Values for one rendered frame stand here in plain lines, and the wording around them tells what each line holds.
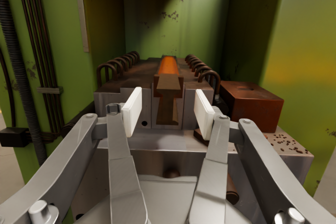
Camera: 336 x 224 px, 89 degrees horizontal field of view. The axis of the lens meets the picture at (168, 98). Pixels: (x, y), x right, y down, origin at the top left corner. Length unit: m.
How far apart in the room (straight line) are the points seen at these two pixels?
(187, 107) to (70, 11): 0.33
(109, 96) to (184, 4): 0.55
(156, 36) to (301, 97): 0.54
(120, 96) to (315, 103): 0.48
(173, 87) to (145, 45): 0.57
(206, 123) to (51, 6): 0.41
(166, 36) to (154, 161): 0.57
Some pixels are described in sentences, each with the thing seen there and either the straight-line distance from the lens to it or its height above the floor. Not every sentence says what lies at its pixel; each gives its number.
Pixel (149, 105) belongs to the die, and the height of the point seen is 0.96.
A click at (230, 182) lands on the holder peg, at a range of 0.28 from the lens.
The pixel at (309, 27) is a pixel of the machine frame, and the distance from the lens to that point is 0.51.
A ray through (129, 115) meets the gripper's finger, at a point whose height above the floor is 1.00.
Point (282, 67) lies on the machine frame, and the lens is 0.49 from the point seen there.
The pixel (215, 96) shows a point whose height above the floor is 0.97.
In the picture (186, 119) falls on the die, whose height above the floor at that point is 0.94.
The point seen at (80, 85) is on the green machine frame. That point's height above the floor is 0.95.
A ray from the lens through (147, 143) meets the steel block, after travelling 0.28.
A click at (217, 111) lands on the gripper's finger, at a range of 0.18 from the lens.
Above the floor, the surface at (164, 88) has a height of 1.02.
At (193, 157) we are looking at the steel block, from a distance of 0.27.
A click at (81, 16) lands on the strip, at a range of 0.45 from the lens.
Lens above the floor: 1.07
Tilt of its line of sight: 20 degrees down
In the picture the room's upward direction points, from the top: 2 degrees clockwise
